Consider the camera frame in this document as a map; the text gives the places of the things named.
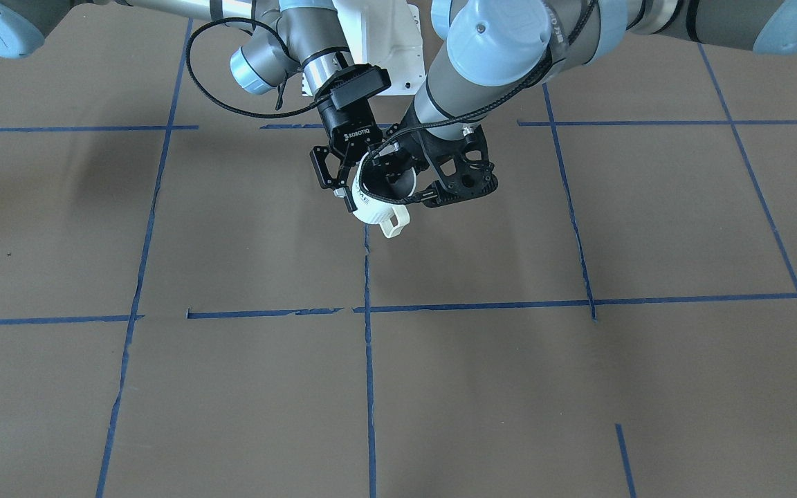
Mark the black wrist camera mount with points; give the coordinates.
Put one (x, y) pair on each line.
(463, 168)

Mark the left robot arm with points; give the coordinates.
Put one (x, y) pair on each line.
(494, 49)

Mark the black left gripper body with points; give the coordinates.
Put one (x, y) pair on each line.
(415, 149)

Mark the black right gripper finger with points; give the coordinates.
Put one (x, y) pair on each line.
(319, 156)

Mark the white ribbed mug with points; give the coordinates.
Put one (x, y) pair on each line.
(391, 217)

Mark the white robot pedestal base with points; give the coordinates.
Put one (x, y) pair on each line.
(385, 34)

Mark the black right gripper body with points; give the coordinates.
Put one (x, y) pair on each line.
(342, 126)

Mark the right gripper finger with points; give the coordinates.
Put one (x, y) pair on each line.
(344, 192)

